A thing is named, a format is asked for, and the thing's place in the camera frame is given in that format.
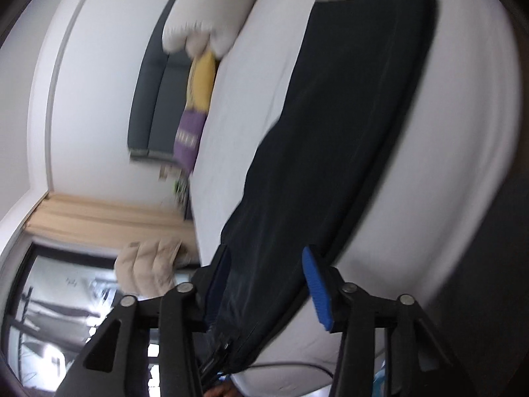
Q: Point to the beige curtain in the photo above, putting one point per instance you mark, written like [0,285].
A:
[103,217]

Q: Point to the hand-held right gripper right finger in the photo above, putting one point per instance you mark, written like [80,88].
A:
[316,285]

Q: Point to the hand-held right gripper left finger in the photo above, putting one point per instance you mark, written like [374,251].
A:
[219,279]

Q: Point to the beige puffy jacket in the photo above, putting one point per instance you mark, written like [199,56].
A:
[146,266]

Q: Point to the dark navy pants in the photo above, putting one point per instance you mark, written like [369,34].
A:
[322,153]

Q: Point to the white pillow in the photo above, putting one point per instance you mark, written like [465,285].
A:
[215,4]

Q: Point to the dark grey headboard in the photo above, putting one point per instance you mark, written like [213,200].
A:
[159,91]

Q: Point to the white bed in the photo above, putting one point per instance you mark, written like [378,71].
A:
[413,198]

